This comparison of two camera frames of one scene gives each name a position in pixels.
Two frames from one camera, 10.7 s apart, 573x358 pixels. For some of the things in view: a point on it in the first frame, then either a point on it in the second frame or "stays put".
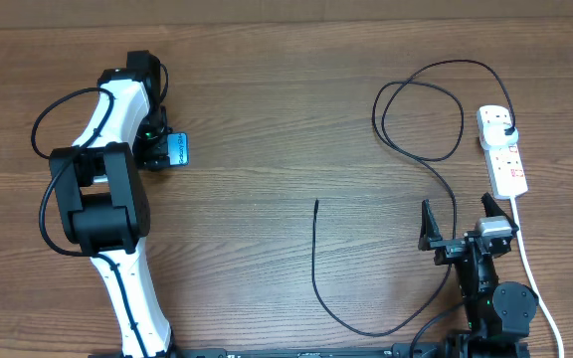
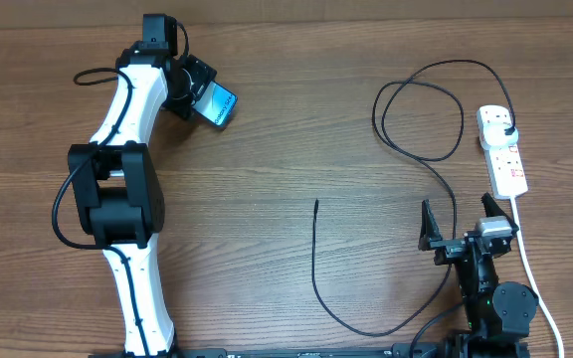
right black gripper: (457, 247) stays put
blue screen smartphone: (178, 148) → (215, 102)
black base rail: (425, 350) stays put
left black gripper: (153, 154) → (202, 73)
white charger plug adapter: (493, 135) stays put
